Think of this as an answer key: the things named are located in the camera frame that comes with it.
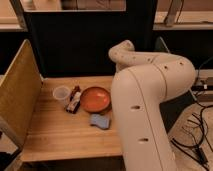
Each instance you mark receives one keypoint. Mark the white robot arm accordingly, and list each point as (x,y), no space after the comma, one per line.
(144,80)

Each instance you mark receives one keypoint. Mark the orange bowl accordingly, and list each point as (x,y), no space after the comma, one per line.
(95,99)

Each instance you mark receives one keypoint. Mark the blue sponge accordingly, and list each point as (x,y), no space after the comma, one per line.
(100,121)

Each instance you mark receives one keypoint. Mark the clear plastic cup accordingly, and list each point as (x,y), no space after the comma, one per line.
(62,95)

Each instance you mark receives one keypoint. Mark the black back panel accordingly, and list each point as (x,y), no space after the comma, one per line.
(76,43)

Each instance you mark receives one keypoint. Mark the dark right side panel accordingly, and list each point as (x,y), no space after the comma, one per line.
(171,110)

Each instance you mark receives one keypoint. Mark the left wooden side panel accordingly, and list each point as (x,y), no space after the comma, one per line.
(19,90)

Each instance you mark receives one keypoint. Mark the power strip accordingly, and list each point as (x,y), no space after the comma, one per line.
(203,89)

